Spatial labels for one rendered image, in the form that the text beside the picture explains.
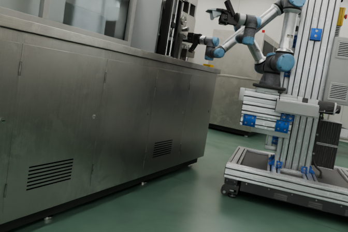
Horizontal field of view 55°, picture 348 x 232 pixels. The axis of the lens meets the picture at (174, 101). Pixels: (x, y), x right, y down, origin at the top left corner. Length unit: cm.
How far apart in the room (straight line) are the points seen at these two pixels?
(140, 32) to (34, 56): 136
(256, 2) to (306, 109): 540
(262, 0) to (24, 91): 652
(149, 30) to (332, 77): 137
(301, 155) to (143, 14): 160
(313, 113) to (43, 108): 163
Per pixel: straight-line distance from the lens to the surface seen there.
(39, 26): 141
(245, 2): 763
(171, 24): 251
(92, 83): 168
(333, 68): 263
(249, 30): 228
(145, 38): 264
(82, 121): 168
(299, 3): 240
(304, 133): 266
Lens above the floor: 78
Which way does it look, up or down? 4 degrees down
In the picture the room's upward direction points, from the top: 9 degrees clockwise
